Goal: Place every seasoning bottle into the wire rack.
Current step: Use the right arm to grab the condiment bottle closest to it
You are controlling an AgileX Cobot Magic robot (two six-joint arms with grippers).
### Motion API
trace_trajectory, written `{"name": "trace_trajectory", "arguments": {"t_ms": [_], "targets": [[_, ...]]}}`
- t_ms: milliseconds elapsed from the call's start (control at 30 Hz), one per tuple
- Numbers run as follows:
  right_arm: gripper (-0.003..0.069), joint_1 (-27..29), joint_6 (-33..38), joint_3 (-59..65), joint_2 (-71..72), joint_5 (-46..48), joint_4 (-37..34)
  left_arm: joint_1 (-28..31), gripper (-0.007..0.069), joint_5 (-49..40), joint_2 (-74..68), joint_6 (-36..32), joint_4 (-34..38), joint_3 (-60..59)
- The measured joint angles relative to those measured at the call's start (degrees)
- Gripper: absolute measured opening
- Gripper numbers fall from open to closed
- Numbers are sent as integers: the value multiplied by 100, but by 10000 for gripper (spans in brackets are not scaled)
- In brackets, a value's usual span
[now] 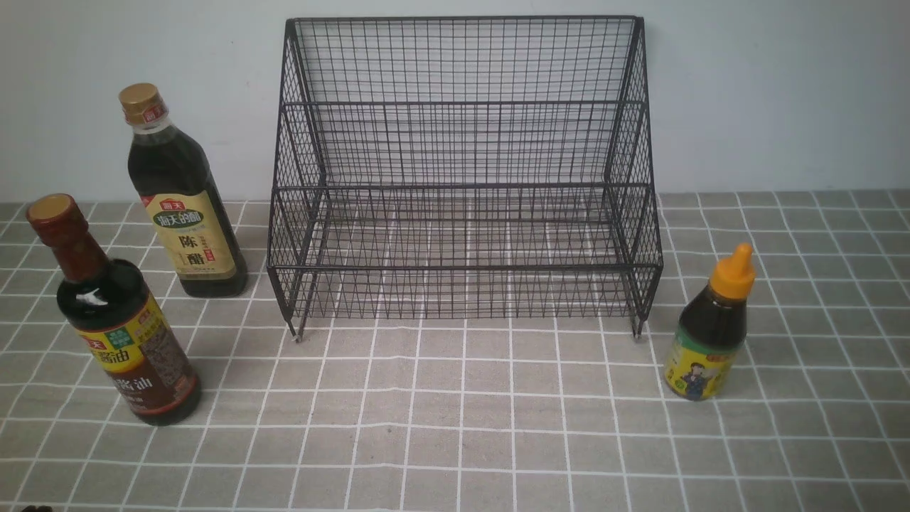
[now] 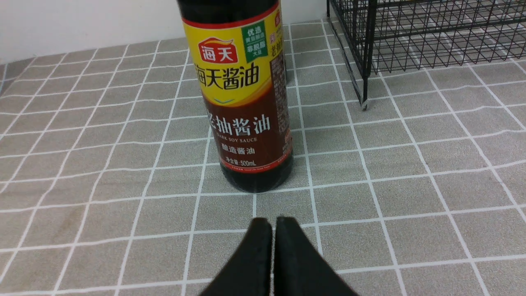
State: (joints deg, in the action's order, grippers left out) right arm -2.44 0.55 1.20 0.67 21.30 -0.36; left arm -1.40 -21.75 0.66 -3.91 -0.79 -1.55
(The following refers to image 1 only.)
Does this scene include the black wire mesh rack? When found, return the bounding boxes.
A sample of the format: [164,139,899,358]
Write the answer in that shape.
[267,14,664,337]

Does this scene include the soy sauce bottle red neck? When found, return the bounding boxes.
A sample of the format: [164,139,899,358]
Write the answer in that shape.
[26,193,203,427]

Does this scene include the small bottle orange cap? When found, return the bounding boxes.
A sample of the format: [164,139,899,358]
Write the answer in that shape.
[663,243,755,401]

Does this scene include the vinegar bottle gold cap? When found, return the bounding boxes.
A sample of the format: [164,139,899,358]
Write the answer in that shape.
[118,83,248,299]

